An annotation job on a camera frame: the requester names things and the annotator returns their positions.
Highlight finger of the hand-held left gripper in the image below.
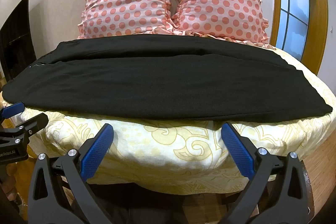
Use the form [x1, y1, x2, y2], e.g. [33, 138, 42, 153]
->
[0, 112, 49, 147]
[0, 102, 26, 119]

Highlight black pants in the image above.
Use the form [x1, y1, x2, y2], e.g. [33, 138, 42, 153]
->
[1, 34, 336, 121]

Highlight wooden window frame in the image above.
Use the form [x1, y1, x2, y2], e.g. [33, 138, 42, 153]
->
[268, 0, 330, 76]

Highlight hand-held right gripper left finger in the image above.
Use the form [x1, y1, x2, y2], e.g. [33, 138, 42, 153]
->
[28, 123, 114, 224]

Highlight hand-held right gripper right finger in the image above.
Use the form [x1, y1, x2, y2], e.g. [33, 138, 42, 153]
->
[221, 122, 315, 224]

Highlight glass window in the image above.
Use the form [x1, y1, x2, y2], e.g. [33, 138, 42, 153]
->
[273, 0, 310, 56]

